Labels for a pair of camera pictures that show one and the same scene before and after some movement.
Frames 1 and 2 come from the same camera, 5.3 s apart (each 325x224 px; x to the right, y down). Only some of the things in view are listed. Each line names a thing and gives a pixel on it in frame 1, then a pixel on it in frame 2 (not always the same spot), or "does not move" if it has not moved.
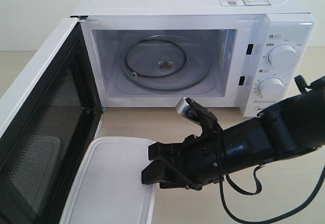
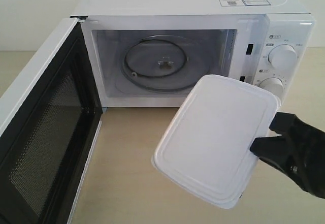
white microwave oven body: [228, 43] does not move
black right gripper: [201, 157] → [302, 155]
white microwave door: [49, 118] does not move
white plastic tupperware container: [107, 187] → [205, 147]
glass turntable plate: [166, 63] does not move
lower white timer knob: [271, 88] does not move
